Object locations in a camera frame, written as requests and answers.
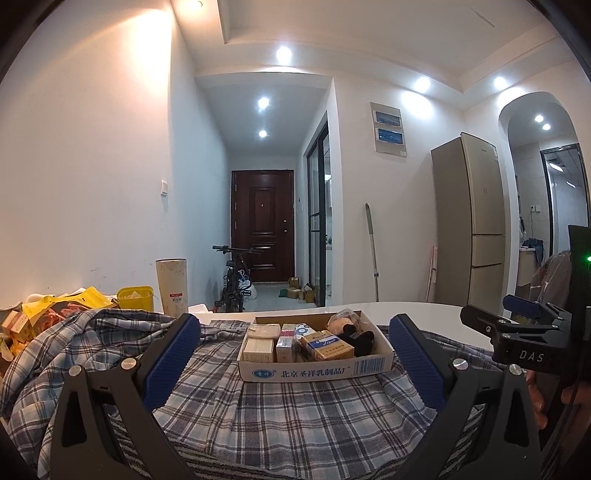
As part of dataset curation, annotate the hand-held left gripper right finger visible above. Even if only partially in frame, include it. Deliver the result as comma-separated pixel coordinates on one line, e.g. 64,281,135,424
388,314,543,480

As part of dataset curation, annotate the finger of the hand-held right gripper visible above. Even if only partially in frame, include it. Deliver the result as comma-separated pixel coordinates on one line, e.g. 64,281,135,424
502,294,573,326
460,304,551,346

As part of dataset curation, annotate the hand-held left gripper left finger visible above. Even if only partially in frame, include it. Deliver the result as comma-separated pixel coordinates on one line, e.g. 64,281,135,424
50,313,202,480

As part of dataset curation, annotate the black plush clip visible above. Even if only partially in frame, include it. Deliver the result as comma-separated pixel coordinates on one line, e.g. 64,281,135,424
342,324,376,357

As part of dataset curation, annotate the beige soap box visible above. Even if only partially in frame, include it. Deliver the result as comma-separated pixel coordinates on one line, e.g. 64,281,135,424
242,338,275,363

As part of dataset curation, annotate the pink round puff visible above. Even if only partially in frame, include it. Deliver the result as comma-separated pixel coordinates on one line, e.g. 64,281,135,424
329,310,363,335

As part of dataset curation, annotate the yellow cigarette pack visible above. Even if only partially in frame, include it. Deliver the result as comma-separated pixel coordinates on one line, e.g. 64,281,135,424
300,330,355,361

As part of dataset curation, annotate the shallow cardboard box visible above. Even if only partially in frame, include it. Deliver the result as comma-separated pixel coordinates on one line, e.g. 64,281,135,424
238,309,395,383

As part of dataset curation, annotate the person's right hand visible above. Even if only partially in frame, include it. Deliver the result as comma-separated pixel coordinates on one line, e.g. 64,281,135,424
525,370,579,429

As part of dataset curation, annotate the white washbasin cabinet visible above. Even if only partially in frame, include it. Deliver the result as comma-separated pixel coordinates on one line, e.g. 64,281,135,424
517,249,539,287

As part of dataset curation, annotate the brown plaid clothing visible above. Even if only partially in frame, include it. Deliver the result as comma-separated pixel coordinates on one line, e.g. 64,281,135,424
530,251,573,315

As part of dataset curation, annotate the blue cloth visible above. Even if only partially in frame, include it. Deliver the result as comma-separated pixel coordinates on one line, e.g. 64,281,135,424
523,237,546,266

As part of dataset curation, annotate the beige tumbler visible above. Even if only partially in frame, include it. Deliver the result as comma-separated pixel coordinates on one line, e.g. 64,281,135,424
155,258,189,319

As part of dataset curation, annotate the yellow plastic container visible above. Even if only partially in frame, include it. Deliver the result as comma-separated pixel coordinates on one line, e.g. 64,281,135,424
116,286,154,310

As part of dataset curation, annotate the black bicycle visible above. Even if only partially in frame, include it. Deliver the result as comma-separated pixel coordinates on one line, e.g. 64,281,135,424
212,244,264,313

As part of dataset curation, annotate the beige refrigerator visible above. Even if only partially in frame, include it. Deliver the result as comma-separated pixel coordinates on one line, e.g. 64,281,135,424
431,132,507,306

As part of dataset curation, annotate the black framed bathroom door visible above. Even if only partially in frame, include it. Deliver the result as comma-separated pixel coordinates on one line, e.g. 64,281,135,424
541,148,587,259

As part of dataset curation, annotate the yellow snack bag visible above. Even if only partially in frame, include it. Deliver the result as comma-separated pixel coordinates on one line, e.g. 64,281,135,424
22,286,118,324

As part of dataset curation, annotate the blue plaid shirt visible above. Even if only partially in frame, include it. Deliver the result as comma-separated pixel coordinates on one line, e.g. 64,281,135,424
0,308,546,480

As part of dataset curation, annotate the pile of cardboard boxes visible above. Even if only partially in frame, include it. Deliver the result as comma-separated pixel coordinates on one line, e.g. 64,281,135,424
279,277,317,303

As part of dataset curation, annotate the brown entrance door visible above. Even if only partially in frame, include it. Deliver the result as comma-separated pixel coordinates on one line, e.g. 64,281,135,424
231,170,295,283

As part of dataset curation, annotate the small white and red box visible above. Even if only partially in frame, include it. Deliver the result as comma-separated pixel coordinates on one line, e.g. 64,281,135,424
1,310,34,341

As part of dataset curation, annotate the black framed glass sliding door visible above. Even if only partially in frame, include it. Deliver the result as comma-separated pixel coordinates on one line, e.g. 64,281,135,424
307,122,331,308

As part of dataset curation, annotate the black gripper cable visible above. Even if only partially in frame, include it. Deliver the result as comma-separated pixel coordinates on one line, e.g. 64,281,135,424
540,383,585,462

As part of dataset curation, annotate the wall electrical panel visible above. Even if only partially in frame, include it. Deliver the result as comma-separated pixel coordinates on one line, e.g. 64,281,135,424
370,102,409,158

